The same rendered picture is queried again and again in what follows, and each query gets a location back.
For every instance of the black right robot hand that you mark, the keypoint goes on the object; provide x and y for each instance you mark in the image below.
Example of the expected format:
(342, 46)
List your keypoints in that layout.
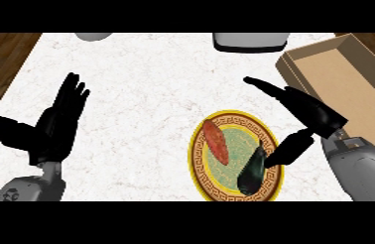
(308, 109)

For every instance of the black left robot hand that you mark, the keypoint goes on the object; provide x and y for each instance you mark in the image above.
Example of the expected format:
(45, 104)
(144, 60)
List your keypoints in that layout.
(58, 122)

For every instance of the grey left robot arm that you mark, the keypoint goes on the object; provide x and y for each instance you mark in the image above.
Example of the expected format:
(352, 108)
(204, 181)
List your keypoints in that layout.
(34, 185)

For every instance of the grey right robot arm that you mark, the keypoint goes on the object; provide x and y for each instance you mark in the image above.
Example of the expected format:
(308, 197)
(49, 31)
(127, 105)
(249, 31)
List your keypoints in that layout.
(352, 168)

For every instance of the cardboard box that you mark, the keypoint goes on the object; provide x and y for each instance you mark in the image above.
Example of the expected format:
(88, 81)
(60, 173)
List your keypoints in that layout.
(337, 82)

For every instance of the yellow patterned plate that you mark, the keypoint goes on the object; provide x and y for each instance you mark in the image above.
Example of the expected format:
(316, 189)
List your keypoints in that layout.
(234, 155)

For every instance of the dark eggplant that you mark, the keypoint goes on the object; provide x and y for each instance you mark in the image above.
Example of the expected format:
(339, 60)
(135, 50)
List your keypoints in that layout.
(251, 175)

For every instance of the grey rounded object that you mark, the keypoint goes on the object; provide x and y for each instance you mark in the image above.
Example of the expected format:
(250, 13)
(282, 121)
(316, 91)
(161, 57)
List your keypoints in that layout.
(94, 36)

